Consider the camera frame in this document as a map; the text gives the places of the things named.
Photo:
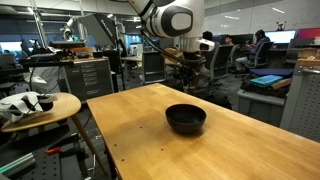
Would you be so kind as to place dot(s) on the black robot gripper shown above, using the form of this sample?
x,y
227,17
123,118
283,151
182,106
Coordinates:
x,y
194,64

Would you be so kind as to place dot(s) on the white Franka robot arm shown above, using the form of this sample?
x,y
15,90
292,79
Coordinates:
x,y
173,20

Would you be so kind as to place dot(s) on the black bowl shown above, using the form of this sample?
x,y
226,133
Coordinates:
x,y
185,118

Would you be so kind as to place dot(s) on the tan cardboard block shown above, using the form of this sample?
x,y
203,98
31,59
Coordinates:
x,y
281,83

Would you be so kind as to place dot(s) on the grey mesh office chair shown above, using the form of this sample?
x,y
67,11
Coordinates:
x,y
221,61

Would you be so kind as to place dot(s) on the black framed cart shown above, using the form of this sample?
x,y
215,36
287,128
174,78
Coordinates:
x,y
154,66

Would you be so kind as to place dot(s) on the person with dark hair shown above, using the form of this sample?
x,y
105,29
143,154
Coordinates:
x,y
207,35

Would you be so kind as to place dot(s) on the seated person with light face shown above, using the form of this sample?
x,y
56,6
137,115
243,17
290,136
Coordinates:
x,y
228,40

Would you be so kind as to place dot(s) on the seated person in dark clothes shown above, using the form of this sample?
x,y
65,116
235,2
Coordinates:
x,y
255,46

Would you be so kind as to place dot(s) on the grey plastic storage bin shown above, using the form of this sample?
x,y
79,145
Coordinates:
x,y
261,106

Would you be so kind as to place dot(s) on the teal flat tray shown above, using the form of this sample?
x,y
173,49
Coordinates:
x,y
266,80

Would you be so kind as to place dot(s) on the dark office chair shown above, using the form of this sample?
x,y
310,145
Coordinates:
x,y
265,55

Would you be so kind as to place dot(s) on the dark blue flat case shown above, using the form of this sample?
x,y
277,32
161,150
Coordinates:
x,y
271,72

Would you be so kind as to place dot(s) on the lit computer monitor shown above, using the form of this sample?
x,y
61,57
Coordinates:
x,y
280,36

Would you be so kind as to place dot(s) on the grey labelled drawer cabinet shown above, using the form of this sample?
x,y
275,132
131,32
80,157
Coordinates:
x,y
90,80

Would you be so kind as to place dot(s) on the black softbox studio light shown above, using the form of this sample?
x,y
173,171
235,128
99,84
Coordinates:
x,y
98,28

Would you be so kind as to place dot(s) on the grey perforated metal cabinet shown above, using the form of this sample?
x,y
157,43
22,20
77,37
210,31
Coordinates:
x,y
303,103

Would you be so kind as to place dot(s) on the red screen monitor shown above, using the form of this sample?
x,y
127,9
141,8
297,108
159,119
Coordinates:
x,y
308,33

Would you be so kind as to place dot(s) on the round wooden side table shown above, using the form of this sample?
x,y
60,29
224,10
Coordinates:
x,y
60,106

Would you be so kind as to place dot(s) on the black perforated breadboard table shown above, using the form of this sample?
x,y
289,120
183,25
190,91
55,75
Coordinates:
x,y
36,160

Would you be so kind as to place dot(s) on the white crumpled cloth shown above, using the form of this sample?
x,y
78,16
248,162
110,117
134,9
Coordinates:
x,y
20,105

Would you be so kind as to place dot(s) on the teal aluminium bar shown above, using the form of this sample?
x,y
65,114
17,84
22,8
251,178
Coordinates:
x,y
16,164

